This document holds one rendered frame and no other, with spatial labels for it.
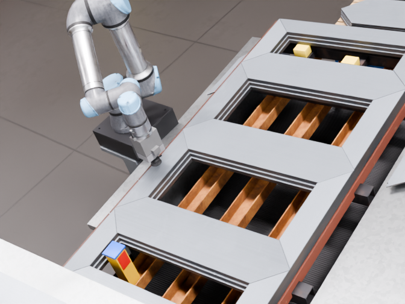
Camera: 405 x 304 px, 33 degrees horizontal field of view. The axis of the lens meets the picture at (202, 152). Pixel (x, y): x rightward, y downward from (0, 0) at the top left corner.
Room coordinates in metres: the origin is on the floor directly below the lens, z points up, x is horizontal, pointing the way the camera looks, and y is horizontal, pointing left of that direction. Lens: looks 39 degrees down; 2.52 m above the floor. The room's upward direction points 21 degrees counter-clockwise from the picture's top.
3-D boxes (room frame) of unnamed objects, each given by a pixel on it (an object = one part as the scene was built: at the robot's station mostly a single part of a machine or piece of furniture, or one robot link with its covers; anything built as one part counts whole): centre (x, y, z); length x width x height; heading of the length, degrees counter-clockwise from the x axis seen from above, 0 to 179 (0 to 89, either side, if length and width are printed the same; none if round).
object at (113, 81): (2.50, 0.25, 0.94); 0.13 x 0.12 x 0.14; 84
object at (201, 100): (2.43, -0.02, 0.67); 1.30 x 0.20 x 0.03; 131
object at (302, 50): (2.49, -0.57, 0.79); 0.06 x 0.05 x 0.04; 41
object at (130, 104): (2.01, 0.18, 1.16); 0.09 x 0.08 x 0.11; 174
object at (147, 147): (1.99, 0.17, 1.01); 0.10 x 0.09 x 0.16; 31
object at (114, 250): (1.67, 0.40, 0.88); 0.06 x 0.06 x 0.02; 41
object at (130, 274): (1.67, 0.40, 0.78); 0.05 x 0.05 x 0.19; 41
